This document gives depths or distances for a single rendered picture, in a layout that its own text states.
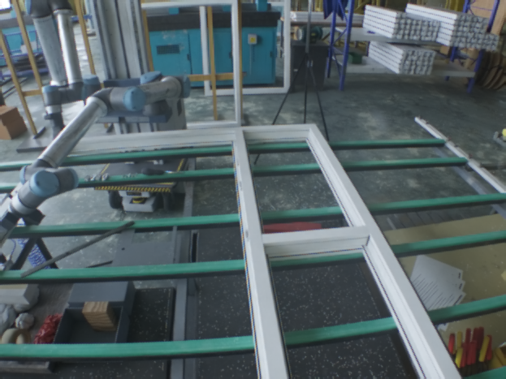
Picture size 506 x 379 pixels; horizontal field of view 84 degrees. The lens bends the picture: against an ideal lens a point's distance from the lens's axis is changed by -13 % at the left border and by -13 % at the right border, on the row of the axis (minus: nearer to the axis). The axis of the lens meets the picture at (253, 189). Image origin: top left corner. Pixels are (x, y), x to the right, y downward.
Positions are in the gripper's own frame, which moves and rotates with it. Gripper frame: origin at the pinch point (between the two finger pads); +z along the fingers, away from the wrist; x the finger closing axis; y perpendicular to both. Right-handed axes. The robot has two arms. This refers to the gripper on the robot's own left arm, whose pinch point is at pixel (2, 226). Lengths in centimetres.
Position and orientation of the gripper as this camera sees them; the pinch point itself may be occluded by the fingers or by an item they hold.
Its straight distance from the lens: 146.6
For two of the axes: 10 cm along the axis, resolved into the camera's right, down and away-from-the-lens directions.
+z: -8.1, 5.1, 2.7
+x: 1.1, 5.9, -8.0
